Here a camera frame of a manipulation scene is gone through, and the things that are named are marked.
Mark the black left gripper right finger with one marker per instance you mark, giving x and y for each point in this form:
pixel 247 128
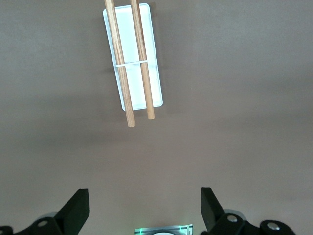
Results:
pixel 215 210

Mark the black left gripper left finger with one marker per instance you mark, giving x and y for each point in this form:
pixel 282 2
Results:
pixel 73 210

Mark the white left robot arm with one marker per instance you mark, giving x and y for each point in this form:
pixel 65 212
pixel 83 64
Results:
pixel 163 233

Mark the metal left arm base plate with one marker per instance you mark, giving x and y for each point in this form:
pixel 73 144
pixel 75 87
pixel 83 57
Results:
pixel 146 230

